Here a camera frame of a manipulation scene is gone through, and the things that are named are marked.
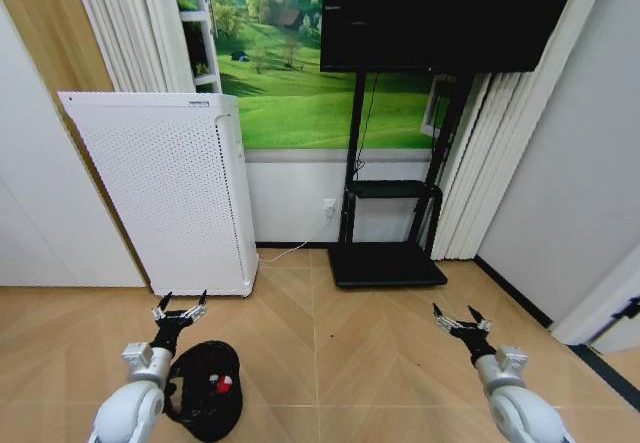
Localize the green landscape wall poster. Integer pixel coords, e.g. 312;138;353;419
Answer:
169;0;437;151

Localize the black television screen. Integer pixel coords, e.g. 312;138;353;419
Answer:
318;0;585;74

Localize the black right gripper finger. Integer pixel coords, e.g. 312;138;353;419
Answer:
431;302;462;333
467;304;494;334

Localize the black hanging television cable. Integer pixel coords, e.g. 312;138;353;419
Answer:
351;72;379;180

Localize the white pleated curtain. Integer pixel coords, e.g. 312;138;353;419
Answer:
430;0;614;262
67;0;196;95

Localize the black television floor stand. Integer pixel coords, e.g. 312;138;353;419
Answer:
327;70;475;290

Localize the white power cable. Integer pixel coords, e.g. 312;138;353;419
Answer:
256;207;335;265

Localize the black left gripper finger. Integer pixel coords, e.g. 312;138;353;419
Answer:
180;288;209;326
152;290;174;321

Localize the black door hinge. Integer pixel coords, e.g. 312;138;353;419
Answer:
612;296;640;322

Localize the white perforated air purifier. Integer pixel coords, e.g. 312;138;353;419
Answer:
56;90;260;299

